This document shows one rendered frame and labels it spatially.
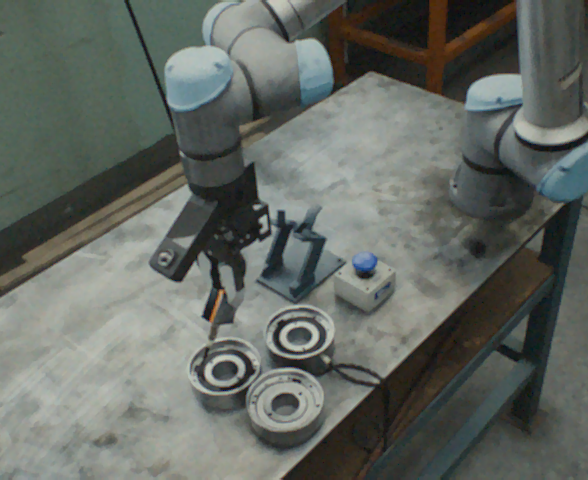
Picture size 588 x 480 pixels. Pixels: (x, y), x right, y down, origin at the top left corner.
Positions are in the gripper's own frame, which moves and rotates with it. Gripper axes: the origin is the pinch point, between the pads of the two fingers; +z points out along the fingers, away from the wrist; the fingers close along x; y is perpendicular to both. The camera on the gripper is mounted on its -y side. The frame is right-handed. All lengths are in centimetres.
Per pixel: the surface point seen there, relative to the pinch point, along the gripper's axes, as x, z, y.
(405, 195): 4, 13, 49
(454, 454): -15, 69, 41
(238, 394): -7.0, 9.8, -5.6
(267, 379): -8.2, 10.0, -1.1
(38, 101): 155, 45, 53
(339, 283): -3.5, 10.0, 20.1
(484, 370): 1, 93, 84
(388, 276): -9.4, 8.8, 25.1
